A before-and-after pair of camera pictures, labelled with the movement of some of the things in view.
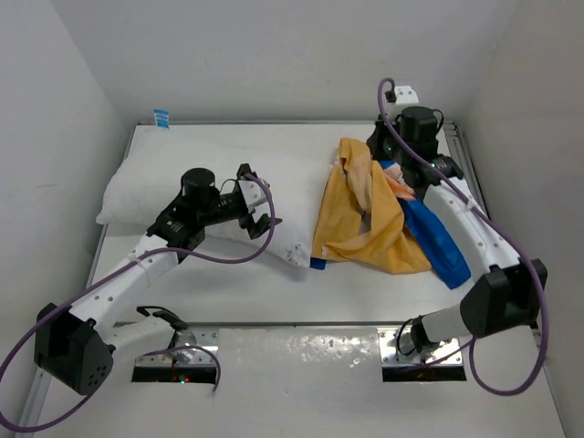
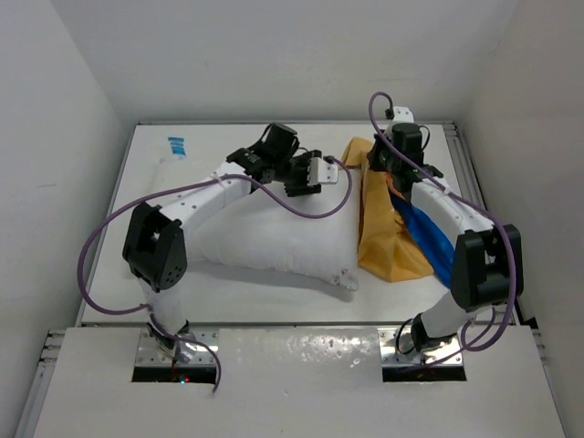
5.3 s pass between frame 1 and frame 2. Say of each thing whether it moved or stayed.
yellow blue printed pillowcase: stayed
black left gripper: moved
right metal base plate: stayed
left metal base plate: stayed
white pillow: moved
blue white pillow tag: moved
